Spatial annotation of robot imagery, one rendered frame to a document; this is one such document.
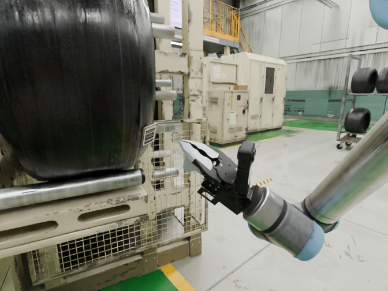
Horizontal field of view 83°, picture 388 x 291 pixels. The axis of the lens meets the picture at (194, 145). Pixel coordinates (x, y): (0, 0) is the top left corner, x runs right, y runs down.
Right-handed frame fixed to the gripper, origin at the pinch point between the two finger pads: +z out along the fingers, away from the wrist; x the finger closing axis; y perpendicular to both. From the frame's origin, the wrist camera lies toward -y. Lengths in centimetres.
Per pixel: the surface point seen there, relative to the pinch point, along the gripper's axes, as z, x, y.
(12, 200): 22.2, -22.0, 22.8
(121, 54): 18.2, -3.5, -10.5
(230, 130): -48, 393, 229
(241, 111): -43, 437, 197
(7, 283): 17, -30, 57
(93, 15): 24.7, -4.0, -13.7
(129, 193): 4.3, -5.4, 21.5
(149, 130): 8.3, -1.0, 2.6
